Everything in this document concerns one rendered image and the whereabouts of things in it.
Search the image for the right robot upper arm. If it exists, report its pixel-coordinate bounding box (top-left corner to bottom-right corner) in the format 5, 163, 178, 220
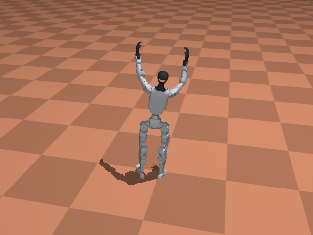
169, 78, 185, 98

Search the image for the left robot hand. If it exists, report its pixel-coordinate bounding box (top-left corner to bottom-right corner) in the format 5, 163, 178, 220
136, 42, 141, 59

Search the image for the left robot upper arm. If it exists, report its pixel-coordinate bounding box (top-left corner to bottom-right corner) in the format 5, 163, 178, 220
138, 71, 152, 94

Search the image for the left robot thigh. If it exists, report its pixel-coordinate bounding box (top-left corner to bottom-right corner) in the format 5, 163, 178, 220
139, 121, 149, 154

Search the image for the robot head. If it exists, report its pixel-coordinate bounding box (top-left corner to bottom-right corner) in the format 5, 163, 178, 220
155, 71, 169, 92

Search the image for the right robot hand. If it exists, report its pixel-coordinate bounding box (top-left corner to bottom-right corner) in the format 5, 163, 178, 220
183, 47, 189, 66

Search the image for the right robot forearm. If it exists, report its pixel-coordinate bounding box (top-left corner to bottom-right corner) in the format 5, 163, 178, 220
181, 62, 188, 83

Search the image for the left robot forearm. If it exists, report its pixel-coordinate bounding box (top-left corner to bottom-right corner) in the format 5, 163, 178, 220
136, 56, 142, 76

